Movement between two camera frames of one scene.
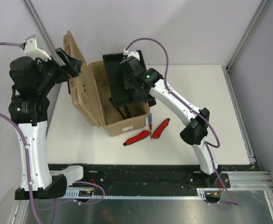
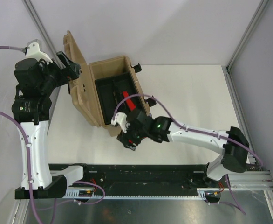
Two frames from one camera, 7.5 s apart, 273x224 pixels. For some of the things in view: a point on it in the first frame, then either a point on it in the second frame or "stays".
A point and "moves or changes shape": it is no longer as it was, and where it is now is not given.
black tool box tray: (122, 97) → (110, 92)
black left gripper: (73, 66) stays
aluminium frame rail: (249, 180) stays
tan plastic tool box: (90, 92) stays
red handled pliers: (158, 130) moves or changes shape
